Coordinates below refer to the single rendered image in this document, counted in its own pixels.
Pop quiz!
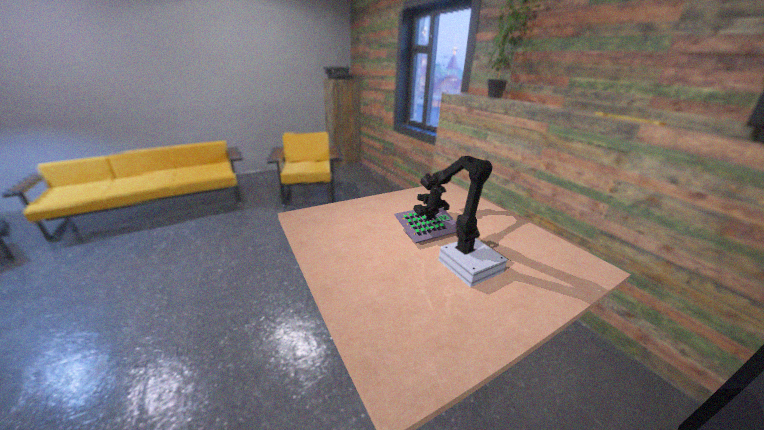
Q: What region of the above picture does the lavender switch panel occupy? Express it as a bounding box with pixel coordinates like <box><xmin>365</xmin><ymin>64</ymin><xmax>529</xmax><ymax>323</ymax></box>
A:
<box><xmin>394</xmin><ymin>208</ymin><xmax>456</xmax><ymax>244</ymax></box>

